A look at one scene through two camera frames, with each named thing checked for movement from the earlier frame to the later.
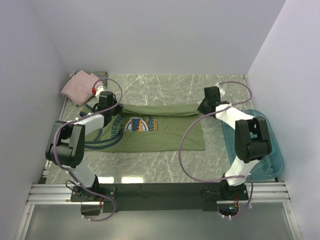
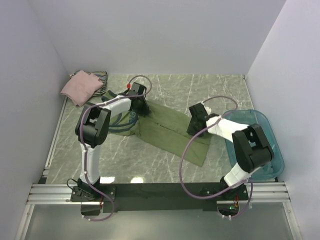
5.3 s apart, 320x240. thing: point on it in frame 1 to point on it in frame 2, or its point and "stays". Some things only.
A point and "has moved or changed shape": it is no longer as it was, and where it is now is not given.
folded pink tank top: [80, 87] stays
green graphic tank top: [146, 127] has moved or changed shape
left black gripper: [119, 108] to [145, 108]
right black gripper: [200, 108] to [190, 129]
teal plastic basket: [270, 167] stays
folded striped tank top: [102, 75] stays
